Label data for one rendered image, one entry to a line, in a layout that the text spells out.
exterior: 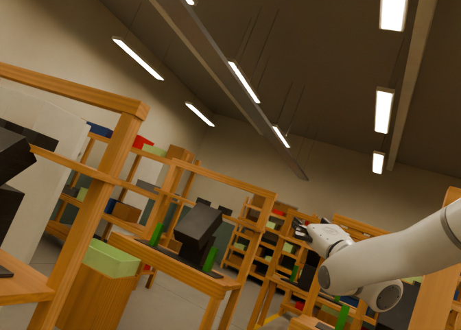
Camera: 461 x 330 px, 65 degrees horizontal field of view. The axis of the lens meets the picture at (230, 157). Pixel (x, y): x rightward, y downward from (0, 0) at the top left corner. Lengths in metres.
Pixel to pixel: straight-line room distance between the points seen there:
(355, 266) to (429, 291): 0.65
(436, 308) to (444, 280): 0.09
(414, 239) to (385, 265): 0.07
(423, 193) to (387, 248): 10.52
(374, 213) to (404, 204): 0.83
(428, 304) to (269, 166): 10.50
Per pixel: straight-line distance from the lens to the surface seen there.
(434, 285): 1.40
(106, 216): 6.25
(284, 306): 8.07
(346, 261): 0.78
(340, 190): 11.21
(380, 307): 0.86
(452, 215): 0.70
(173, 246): 9.37
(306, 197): 11.28
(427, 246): 0.73
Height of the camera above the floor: 1.59
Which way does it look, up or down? 8 degrees up
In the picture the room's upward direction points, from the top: 21 degrees clockwise
